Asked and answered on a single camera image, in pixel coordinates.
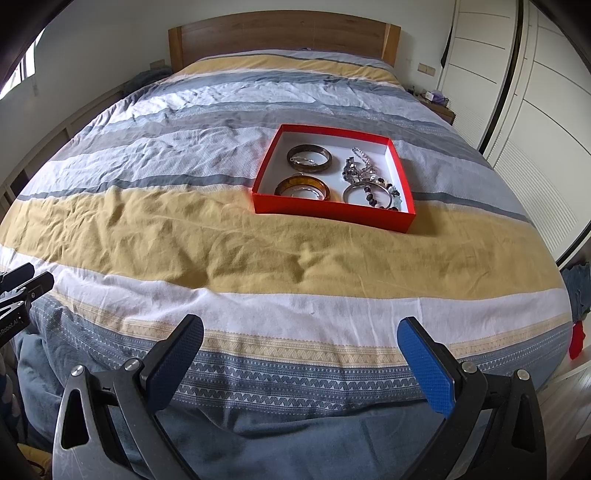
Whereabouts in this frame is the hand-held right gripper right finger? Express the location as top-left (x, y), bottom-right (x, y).
top-left (397, 316), bottom-right (548, 480)

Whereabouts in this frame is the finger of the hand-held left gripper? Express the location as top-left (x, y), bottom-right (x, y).
top-left (0, 263), bottom-right (35, 292)
top-left (0, 271), bottom-right (55, 319)

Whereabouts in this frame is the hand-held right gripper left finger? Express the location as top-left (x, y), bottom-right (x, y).
top-left (52, 314), bottom-right (205, 480)

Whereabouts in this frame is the red jewelry box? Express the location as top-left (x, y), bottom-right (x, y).
top-left (252, 124), bottom-right (417, 233)

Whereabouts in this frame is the plain large silver bangle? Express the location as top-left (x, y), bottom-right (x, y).
top-left (342, 182), bottom-right (389, 206)

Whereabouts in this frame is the chunky silver link bracelet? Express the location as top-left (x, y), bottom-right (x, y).
top-left (342, 157), bottom-right (370, 184)

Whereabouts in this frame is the blue patterned clothing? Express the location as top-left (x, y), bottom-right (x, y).
top-left (0, 344), bottom-right (21, 462)

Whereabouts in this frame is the wooden bed with striped duvet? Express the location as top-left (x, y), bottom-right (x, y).
top-left (0, 48), bottom-right (573, 480)

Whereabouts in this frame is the red cloth item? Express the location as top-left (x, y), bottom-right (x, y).
top-left (568, 320), bottom-right (588, 360)

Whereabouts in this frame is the blue denim cloth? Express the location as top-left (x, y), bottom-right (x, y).
top-left (561, 262), bottom-right (591, 325)

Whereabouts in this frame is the amber bangle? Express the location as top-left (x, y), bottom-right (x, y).
top-left (274, 174), bottom-right (331, 202)

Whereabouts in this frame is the window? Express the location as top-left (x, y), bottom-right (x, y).
top-left (0, 25), bottom-right (47, 100)

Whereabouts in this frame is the dark brown bangle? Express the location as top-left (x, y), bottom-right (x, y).
top-left (286, 144), bottom-right (333, 174)

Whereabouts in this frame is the grey blue cloth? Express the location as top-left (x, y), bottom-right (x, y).
top-left (124, 68), bottom-right (172, 92)

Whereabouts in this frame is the wooden nightstand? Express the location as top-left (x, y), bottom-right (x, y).
top-left (422, 95), bottom-right (458, 126)

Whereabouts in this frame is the white wardrobe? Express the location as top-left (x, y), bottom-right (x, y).
top-left (436, 0), bottom-right (591, 269)

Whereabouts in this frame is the wooden headboard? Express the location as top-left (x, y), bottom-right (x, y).
top-left (168, 13), bottom-right (402, 75)

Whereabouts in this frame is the dark beaded bracelet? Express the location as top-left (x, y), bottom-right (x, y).
top-left (362, 176), bottom-right (404, 211)

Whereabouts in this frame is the thin silver chain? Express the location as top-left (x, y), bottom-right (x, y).
top-left (352, 147), bottom-right (385, 182)

